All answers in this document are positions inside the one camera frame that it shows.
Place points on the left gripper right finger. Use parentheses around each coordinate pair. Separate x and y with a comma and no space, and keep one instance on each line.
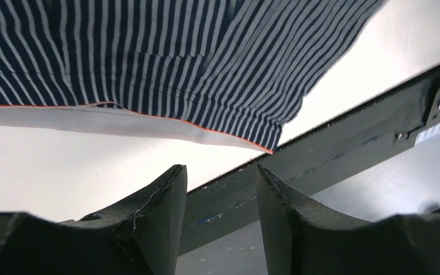
(304,236)

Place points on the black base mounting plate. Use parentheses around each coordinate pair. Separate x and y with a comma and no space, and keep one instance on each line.
(345,146)

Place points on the striped blue underwear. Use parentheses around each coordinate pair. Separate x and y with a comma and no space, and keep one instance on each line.
(236,68)

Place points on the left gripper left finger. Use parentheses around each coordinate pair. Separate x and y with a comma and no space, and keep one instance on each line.
(139,234)

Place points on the right white cable duct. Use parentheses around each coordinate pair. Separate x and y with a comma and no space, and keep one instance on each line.
(428,134)

